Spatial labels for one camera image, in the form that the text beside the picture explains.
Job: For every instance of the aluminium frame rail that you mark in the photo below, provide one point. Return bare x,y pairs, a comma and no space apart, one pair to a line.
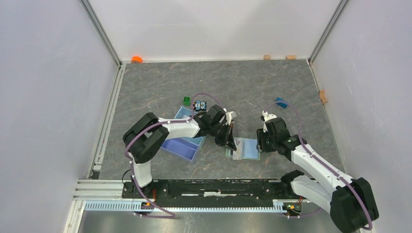
142,207

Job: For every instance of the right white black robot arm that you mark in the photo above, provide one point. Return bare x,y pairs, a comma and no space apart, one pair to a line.
350,202

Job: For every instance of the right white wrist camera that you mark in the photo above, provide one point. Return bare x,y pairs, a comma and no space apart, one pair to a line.
265,117

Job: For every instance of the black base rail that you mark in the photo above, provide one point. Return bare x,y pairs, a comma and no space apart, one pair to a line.
217,193

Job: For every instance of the blue toy brick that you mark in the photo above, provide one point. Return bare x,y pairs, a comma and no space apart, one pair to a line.
281,103

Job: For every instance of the black blue owl toy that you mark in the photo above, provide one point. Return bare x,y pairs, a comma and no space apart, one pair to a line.
199,106

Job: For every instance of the green card holder wallet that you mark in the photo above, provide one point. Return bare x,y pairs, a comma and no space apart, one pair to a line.
250,150

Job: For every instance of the curved wooden piece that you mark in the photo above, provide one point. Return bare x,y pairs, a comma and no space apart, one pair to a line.
322,96

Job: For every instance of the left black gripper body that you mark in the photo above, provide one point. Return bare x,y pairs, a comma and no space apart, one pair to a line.
220,132

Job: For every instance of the green toy cube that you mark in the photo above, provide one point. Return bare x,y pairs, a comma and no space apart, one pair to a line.
186,101

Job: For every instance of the orange round cap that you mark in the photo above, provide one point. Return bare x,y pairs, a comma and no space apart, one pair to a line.
136,59

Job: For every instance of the blue three-compartment organizer tray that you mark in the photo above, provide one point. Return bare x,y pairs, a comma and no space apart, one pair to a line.
185,148

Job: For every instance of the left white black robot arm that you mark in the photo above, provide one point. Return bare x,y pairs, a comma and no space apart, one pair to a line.
144,139

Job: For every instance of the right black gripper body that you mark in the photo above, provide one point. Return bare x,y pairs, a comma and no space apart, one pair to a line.
266,143

